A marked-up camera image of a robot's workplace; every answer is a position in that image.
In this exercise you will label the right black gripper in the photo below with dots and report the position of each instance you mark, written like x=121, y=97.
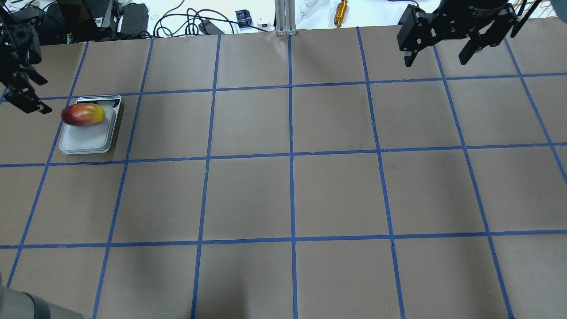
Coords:
x=480, y=12

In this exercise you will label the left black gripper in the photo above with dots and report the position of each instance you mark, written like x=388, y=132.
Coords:
x=14, y=39

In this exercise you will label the red yellow mango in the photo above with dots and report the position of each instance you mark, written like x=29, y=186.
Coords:
x=83, y=114

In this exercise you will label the silver digital kitchen scale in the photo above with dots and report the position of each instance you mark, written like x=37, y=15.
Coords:
x=96, y=138

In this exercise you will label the brass cylindrical fitting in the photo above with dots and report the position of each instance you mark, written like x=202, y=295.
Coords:
x=340, y=13

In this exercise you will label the aluminium frame post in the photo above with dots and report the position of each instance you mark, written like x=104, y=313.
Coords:
x=285, y=18

